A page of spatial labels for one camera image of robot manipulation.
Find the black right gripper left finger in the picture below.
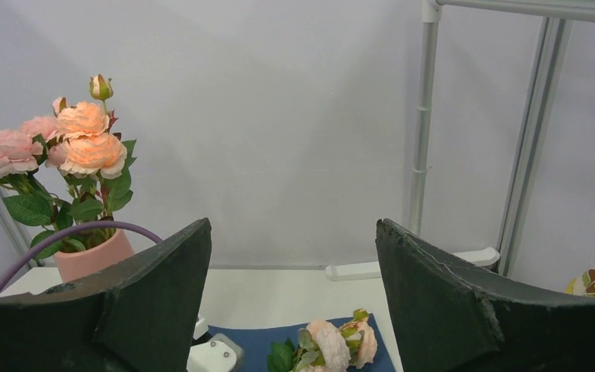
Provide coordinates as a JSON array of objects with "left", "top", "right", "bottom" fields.
[{"left": 0, "top": 219, "right": 212, "bottom": 371}]

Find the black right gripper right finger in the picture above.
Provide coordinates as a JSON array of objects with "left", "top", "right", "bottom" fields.
[{"left": 376, "top": 219, "right": 595, "bottom": 371}]

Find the white clothes rack stand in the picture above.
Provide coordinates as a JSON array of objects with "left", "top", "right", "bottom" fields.
[{"left": 325, "top": 0, "right": 595, "bottom": 282}]

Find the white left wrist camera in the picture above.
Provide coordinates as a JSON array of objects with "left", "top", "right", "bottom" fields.
[{"left": 186, "top": 314, "right": 244, "bottom": 372}]

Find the blue flower wrapping paper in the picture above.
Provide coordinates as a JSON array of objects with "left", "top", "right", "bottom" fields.
[{"left": 207, "top": 313, "right": 397, "bottom": 372}]

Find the single pink flower stem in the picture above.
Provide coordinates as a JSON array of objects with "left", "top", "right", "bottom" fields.
[{"left": 20, "top": 97, "right": 69, "bottom": 176}]

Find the pink cylindrical vase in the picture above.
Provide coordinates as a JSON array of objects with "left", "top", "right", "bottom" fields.
[{"left": 53, "top": 229, "right": 134, "bottom": 283}]

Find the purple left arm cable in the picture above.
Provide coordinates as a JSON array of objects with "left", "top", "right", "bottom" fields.
[{"left": 0, "top": 220, "right": 164, "bottom": 300}]

